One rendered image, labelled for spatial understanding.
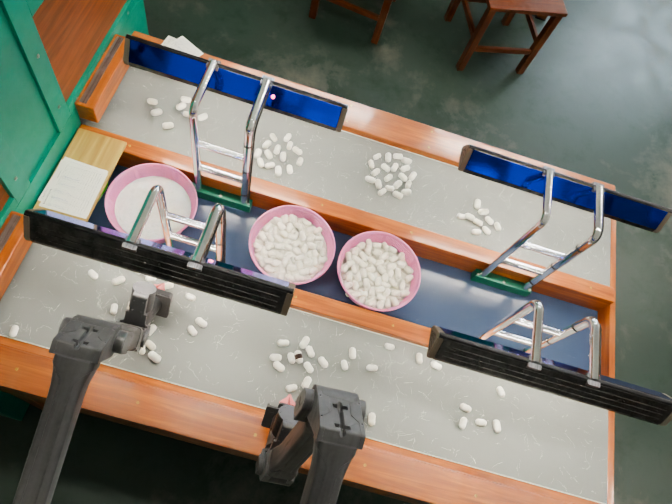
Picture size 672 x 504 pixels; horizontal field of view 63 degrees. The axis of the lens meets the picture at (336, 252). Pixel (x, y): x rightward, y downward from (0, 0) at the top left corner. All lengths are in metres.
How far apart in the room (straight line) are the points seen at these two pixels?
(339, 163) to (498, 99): 1.67
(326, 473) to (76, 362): 0.42
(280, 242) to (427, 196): 0.54
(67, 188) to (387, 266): 0.98
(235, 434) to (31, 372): 0.54
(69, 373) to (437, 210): 1.30
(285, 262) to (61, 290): 0.63
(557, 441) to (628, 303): 1.42
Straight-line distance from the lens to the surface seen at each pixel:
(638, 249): 3.30
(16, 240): 1.66
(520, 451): 1.76
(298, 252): 1.70
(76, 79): 1.88
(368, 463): 1.57
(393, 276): 1.76
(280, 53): 3.18
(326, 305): 1.63
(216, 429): 1.53
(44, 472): 1.01
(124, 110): 1.98
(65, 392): 0.97
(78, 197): 1.77
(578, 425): 1.87
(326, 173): 1.86
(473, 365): 1.37
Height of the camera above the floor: 2.29
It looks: 64 degrees down
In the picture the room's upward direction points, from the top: 25 degrees clockwise
